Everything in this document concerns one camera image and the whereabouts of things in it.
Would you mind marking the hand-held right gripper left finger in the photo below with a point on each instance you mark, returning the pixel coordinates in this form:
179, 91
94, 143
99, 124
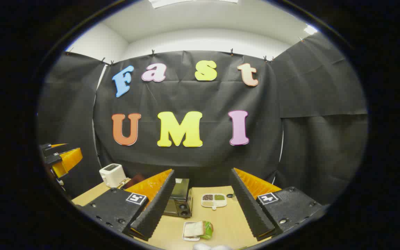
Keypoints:
158, 205

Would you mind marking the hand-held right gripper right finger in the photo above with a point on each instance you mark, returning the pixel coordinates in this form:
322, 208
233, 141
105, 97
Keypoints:
247, 205

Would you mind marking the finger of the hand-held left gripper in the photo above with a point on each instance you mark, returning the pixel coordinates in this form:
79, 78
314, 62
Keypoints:
68, 159
49, 150

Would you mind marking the black electric oven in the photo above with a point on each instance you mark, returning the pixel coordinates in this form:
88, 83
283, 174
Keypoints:
181, 189

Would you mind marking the sandwich with lettuce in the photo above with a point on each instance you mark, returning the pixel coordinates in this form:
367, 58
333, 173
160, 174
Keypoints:
194, 229

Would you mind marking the white divided seasoning dish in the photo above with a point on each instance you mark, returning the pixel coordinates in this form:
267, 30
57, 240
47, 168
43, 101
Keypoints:
214, 200

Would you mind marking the white toaster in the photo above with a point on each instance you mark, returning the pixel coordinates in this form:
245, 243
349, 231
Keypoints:
111, 175

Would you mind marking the small ceiling light panel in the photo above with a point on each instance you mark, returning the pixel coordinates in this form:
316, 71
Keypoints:
310, 29

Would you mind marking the large ceiling light panel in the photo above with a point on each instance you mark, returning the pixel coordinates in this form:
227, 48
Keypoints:
193, 2

